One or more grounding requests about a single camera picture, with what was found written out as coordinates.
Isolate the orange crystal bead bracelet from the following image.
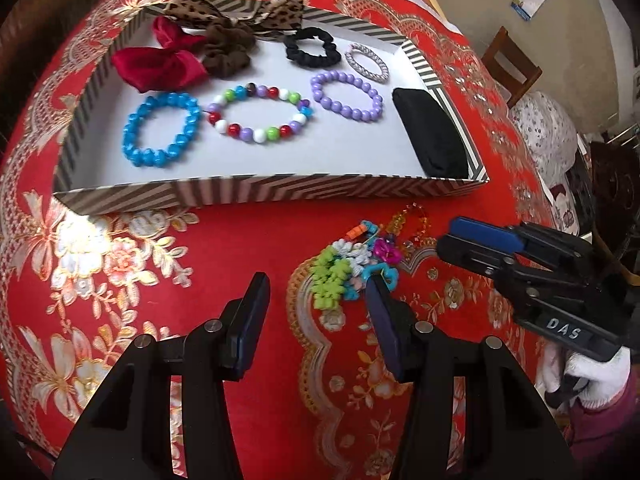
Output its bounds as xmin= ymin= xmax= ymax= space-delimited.
xmin=384 ymin=202 xmax=436 ymax=256

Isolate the black velvet cushion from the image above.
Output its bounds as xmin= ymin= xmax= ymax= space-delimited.
xmin=392 ymin=88 xmax=469 ymax=179

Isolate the colourful flower charm bracelet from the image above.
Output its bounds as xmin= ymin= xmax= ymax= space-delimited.
xmin=308 ymin=219 xmax=405 ymax=311

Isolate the silver lilac coil bracelet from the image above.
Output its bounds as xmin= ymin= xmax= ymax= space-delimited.
xmin=344 ymin=42 xmax=391 ymax=85

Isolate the lilac bead bracelet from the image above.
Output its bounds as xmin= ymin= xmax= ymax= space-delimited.
xmin=309 ymin=69 xmax=385 ymax=124

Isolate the black scrunchie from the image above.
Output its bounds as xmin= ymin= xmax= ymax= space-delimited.
xmin=283 ymin=27 xmax=342 ymax=68

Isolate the blue bead bracelet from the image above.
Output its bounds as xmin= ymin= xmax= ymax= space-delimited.
xmin=121 ymin=91 xmax=202 ymax=168

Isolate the multicolour bead bracelet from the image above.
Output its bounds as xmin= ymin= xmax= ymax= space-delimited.
xmin=205 ymin=82 xmax=315 ymax=144

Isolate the leopard print bow scrunchie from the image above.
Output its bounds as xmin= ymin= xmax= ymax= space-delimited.
xmin=164 ymin=0 xmax=305 ymax=78

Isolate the red satin bow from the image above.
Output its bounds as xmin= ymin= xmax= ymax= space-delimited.
xmin=112 ymin=16 xmax=208 ymax=93

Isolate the striped white jewelry tray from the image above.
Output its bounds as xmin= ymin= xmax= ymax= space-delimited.
xmin=52 ymin=8 xmax=489 ymax=214

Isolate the white gloved right hand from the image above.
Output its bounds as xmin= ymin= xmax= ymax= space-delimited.
xmin=535 ymin=341 xmax=631 ymax=410

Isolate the red gold floral tablecloth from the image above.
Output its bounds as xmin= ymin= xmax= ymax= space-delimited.
xmin=1 ymin=0 xmax=550 ymax=479

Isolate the brown wooden chair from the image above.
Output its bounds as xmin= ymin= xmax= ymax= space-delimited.
xmin=482 ymin=26 xmax=542 ymax=108

